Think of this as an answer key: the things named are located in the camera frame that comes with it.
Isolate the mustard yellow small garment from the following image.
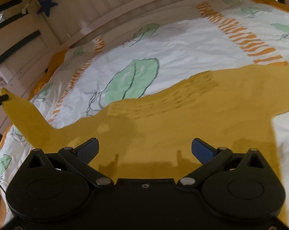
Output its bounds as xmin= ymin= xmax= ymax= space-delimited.
xmin=0 ymin=64 xmax=289 ymax=223

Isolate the orange bed underlay edge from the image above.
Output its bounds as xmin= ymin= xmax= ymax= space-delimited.
xmin=27 ymin=48 xmax=68 ymax=101

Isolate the white leaf-print bed sheet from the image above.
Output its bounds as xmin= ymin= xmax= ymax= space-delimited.
xmin=0 ymin=0 xmax=289 ymax=229

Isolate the dark blue star decoration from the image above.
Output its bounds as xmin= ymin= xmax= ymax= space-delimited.
xmin=37 ymin=0 xmax=58 ymax=17

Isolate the white wooden bed frame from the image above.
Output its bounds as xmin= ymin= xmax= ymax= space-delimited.
xmin=0 ymin=0 xmax=289 ymax=149

